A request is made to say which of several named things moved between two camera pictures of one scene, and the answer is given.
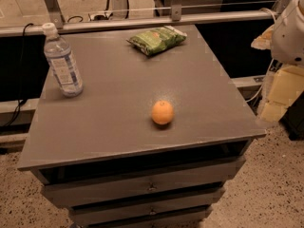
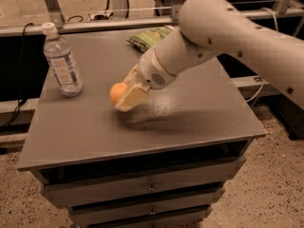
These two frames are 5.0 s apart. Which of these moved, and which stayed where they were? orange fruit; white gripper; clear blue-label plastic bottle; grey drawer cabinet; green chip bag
Moved: orange fruit; white gripper
Stayed: grey drawer cabinet; clear blue-label plastic bottle; green chip bag
